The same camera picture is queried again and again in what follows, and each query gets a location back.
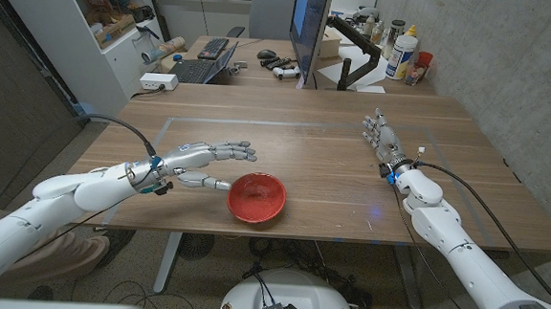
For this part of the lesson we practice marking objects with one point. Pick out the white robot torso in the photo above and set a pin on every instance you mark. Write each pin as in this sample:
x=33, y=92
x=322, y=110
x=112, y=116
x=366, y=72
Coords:
x=291, y=289

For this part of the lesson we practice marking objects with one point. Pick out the wooden office desk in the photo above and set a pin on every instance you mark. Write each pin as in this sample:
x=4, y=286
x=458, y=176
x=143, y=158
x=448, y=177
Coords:
x=247, y=73

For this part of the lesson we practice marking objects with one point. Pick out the white game controller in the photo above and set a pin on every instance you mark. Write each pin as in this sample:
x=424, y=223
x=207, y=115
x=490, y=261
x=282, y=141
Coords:
x=285, y=72

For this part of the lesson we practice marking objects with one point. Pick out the cardboard box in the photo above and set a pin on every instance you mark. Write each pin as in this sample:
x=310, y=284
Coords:
x=115, y=29

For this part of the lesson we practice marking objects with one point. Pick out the black laptop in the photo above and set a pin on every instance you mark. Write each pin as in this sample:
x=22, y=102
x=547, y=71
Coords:
x=192, y=70

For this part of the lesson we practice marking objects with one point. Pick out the black keyboard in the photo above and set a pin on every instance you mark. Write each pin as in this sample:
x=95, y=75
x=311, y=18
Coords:
x=213, y=48

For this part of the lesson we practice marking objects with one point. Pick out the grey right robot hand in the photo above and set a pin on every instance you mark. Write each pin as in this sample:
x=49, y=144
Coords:
x=388, y=144

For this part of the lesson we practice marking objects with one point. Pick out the black computer mouse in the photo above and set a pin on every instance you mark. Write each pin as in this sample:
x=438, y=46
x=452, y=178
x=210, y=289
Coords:
x=266, y=54

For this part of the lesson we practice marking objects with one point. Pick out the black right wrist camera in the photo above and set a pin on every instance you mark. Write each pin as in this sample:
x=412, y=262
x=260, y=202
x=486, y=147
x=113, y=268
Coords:
x=386, y=172

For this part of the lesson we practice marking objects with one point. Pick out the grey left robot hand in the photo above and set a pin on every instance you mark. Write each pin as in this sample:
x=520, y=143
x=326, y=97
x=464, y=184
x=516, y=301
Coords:
x=189, y=156

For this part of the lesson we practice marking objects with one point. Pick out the white shelf unit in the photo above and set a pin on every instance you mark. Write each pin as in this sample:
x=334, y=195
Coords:
x=70, y=56

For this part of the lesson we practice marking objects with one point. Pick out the black remote control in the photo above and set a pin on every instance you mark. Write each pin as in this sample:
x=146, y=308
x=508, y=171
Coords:
x=276, y=62

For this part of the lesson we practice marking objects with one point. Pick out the black computer monitor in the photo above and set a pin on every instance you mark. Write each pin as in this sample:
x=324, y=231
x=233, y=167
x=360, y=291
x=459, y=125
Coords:
x=307, y=27

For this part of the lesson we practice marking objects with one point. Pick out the beige wooden box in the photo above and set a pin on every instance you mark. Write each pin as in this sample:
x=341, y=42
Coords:
x=331, y=43

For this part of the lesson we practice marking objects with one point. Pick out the white paper sheets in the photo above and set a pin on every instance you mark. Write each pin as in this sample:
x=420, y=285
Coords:
x=328, y=72

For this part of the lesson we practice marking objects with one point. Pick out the white power strip box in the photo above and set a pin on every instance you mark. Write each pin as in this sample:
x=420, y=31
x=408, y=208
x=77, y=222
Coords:
x=157, y=80

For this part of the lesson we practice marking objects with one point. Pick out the person leg khaki trousers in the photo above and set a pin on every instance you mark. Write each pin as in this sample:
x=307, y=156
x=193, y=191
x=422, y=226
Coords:
x=68, y=257

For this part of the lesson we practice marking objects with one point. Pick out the dark lidded jar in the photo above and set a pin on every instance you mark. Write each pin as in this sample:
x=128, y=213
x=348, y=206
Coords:
x=394, y=32

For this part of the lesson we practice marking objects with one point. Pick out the white wipes canister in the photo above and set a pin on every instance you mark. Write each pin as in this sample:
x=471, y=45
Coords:
x=400, y=57

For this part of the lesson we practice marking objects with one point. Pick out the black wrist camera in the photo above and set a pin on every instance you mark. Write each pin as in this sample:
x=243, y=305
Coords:
x=163, y=188
x=386, y=172

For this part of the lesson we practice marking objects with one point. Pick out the rolled paper tube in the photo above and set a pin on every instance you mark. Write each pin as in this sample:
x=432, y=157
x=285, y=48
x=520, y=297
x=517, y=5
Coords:
x=164, y=48

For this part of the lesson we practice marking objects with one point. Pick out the grey office chair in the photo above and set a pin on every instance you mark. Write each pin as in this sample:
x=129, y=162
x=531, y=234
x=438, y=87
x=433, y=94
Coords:
x=270, y=10

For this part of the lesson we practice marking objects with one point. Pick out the red bowl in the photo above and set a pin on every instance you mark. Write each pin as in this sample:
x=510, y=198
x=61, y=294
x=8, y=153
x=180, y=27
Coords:
x=256, y=199

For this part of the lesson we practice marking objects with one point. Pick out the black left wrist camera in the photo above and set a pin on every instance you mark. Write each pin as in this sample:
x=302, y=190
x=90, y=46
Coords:
x=163, y=188

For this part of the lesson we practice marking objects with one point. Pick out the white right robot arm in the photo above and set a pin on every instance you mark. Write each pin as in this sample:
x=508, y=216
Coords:
x=470, y=267

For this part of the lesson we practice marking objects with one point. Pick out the yellow capped bottle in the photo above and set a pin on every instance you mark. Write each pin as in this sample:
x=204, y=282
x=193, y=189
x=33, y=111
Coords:
x=411, y=31

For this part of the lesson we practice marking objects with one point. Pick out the grey table leg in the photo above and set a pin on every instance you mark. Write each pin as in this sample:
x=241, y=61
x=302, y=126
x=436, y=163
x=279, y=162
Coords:
x=168, y=263
x=407, y=277

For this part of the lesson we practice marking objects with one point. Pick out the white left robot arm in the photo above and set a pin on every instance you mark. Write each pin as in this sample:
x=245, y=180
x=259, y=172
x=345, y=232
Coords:
x=62, y=194

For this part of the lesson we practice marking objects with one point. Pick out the black floor fan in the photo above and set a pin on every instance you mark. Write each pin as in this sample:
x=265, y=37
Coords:
x=195, y=246

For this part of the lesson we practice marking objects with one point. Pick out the white low cabinet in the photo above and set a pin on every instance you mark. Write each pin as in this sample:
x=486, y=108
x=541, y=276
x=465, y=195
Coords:
x=188, y=20

